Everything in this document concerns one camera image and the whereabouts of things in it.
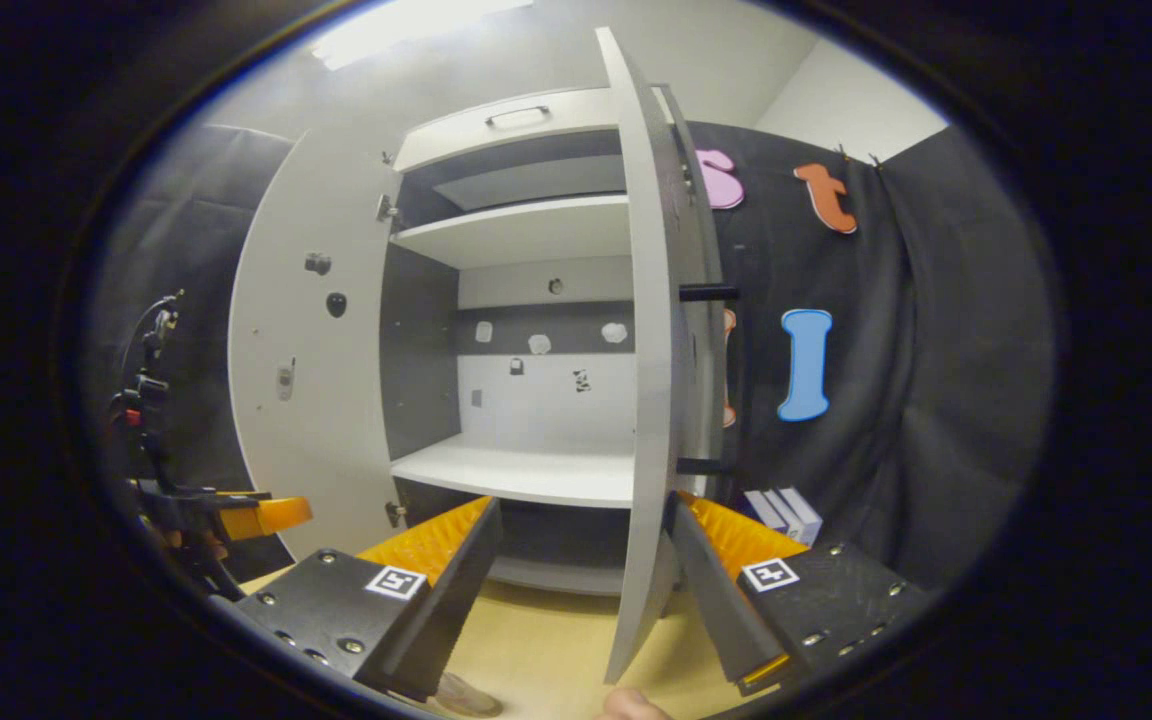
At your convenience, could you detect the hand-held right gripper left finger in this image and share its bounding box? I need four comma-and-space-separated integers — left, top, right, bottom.
234, 497, 504, 703

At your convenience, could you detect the white cabinet shelf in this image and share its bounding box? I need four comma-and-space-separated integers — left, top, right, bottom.
391, 193, 634, 269

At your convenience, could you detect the white book blue print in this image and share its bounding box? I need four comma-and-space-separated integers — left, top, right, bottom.
761, 488, 807, 543

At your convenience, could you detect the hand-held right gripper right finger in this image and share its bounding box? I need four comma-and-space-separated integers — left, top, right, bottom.
671, 490, 929, 698

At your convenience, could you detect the white cabinet dark interior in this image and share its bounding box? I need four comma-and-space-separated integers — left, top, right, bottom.
376, 85, 729, 598

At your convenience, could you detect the clear bottle pink label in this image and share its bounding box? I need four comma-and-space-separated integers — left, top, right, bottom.
434, 672, 504, 720

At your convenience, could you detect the black backdrop cloth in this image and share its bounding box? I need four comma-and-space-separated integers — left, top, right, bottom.
86, 122, 297, 581
691, 120, 1055, 591

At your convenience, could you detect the white cabinet drawer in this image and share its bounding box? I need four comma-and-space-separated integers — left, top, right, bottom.
393, 85, 672, 173

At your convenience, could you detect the white cabinet door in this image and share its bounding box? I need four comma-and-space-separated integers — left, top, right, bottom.
228, 125, 407, 561
596, 27, 727, 686

